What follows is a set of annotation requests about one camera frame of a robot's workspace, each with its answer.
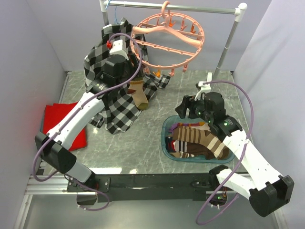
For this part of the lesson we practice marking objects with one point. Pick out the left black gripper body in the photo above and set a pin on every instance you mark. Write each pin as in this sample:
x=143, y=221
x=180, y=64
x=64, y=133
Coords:
x=130, y=70

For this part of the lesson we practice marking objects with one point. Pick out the metal clothes rack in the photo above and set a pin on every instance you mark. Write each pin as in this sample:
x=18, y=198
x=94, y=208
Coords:
x=237, y=12

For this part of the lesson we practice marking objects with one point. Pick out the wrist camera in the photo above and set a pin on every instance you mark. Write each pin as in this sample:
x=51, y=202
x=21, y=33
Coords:
x=203, y=87
x=116, y=47

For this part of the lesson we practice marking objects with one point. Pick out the pink round clip hanger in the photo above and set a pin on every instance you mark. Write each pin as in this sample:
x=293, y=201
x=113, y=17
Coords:
x=169, y=33

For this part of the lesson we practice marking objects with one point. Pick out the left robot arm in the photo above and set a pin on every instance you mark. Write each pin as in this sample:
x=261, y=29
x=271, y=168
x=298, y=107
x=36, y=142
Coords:
x=53, y=147

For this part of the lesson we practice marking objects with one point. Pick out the beige striped sock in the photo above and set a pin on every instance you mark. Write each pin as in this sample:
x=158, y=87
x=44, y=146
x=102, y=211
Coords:
x=135, y=89

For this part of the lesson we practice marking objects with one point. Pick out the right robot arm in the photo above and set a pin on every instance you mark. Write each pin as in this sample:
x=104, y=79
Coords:
x=266, y=189

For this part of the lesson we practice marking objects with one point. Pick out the blue wire hanger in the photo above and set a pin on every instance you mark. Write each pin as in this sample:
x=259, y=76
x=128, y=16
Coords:
x=115, y=11

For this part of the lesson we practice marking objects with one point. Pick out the teal plastic basket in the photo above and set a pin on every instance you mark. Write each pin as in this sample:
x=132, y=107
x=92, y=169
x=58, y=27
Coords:
x=174, y=122

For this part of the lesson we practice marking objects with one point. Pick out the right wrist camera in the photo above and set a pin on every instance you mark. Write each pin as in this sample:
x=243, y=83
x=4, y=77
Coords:
x=203, y=87

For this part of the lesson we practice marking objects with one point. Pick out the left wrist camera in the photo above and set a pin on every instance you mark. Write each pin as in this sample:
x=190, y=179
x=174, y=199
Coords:
x=116, y=47

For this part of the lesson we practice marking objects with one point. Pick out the black base beam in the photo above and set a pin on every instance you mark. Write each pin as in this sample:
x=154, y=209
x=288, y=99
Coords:
x=194, y=186

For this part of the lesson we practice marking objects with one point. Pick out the brown striped sock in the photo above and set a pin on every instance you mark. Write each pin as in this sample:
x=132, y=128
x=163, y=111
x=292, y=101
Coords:
x=189, y=142

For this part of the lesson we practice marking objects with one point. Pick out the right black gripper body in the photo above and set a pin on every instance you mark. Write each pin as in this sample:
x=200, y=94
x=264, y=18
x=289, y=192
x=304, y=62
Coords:
x=195, y=106

